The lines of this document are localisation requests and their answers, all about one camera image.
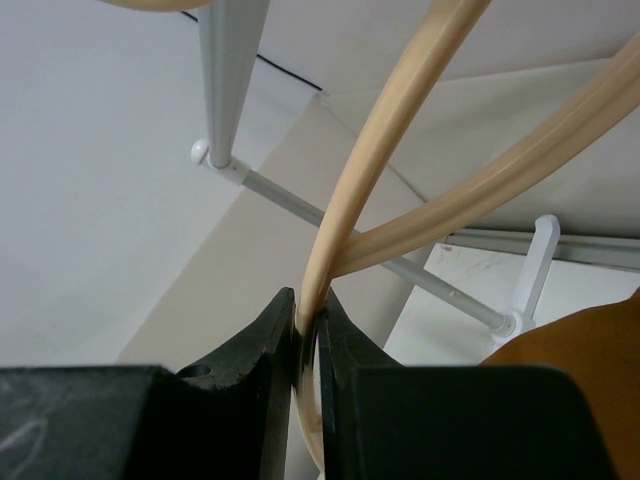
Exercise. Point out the beige wooden hanger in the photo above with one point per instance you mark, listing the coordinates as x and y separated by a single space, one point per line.
605 101

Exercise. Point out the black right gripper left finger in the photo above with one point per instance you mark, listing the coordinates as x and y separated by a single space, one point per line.
225 416

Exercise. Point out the brown trousers with striped trim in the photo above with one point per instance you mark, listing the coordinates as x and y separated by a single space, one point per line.
598 348

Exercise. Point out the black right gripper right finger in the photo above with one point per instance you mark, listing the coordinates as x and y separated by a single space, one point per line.
383 420

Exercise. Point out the white metal clothes rack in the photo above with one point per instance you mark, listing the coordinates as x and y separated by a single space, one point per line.
300 200

